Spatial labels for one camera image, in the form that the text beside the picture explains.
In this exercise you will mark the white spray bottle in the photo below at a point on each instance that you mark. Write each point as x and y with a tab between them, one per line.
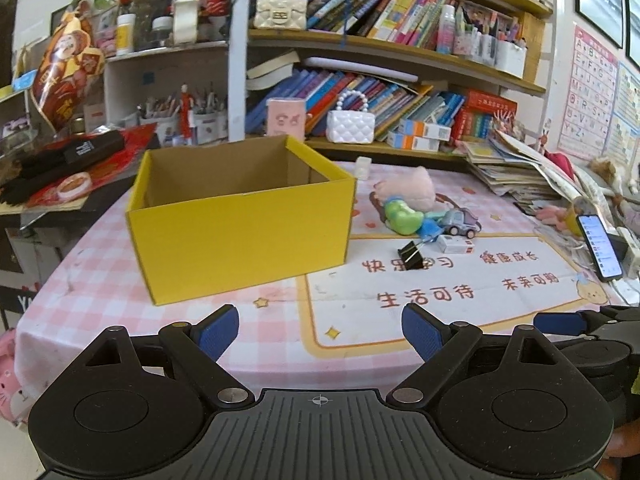
447	27

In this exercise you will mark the blue plastic clip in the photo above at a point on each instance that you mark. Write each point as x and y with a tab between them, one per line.
430	231

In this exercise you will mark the white bottle yellow label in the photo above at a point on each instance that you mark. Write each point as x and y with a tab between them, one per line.
125	35

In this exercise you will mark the red patterned tape roll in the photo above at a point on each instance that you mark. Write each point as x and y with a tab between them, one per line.
62	186

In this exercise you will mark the yellow wooden bookshelf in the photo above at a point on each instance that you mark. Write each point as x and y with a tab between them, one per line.
400	46

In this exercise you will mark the white pen holder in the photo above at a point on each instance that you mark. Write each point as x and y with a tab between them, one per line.
511	58

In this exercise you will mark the pink checkered printed desk mat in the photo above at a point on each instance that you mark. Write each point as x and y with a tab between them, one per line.
500	305

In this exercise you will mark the red thick dictionary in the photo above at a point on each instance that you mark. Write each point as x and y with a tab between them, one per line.
492	102

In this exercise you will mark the person's right forearm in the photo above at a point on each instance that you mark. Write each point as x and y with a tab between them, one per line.
625	447

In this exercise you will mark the white eraser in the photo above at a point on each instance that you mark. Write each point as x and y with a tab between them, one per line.
455	245

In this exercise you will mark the stack of books and papers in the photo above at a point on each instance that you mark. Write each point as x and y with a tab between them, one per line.
505	170

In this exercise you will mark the pink plush toy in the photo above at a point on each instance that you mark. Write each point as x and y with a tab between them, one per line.
406	187

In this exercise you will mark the red book set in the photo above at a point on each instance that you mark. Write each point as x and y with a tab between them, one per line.
472	125

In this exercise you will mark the grey toy car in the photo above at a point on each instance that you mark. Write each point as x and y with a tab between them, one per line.
461	222

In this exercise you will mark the red figurine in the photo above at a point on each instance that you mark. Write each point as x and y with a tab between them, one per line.
186	110

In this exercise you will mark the yellow cardboard box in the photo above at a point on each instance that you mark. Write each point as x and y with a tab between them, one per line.
225	240

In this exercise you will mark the white shelf unit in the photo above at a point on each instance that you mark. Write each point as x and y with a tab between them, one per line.
165	71

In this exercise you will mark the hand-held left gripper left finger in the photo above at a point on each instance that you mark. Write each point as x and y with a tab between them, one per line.
220	331

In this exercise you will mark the row of thin colourful books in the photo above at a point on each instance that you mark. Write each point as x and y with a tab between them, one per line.
380	7

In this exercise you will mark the white brush holder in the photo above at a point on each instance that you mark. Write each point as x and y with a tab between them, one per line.
160	125
210	122

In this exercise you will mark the red cloth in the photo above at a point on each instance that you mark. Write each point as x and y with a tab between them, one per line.
560	162

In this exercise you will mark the pink soft toy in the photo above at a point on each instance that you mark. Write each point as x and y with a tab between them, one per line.
550	216

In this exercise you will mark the rolled white paper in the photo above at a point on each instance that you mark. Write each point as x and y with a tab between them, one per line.
360	68

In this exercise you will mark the yellow and blue wall poster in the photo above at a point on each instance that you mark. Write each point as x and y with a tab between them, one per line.
627	105

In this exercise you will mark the smartphone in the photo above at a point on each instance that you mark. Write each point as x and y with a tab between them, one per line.
600	246

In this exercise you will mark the pink alphabet wall poster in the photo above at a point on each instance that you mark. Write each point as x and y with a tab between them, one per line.
592	100

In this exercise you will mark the small white cube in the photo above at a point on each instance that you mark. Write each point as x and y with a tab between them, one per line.
362	166

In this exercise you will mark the long black box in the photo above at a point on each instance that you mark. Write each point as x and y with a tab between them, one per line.
80	150

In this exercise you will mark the pink cylindrical container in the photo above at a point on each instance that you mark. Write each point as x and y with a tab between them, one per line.
286	119

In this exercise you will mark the blond hair doll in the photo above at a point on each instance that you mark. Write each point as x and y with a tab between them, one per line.
607	170

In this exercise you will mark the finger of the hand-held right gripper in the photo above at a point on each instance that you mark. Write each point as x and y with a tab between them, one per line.
557	322

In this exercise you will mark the red and gold decoration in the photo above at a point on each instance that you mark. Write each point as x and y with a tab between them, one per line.
65	70

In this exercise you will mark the black binder clip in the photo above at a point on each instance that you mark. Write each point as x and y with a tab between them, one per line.
412	256

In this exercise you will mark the orange and white box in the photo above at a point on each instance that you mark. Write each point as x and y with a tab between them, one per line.
412	141
425	129

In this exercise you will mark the green toy figure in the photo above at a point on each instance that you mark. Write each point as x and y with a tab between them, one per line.
405	218

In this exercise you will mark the row of blue-spined books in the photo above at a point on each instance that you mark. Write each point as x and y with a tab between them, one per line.
350	96

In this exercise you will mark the thick cream-paged books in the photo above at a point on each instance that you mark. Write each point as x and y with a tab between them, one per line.
272	67

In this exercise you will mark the pink cartoon bag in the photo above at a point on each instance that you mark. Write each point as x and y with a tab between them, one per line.
7	375

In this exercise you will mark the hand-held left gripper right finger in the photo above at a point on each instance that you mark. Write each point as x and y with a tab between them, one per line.
422	333

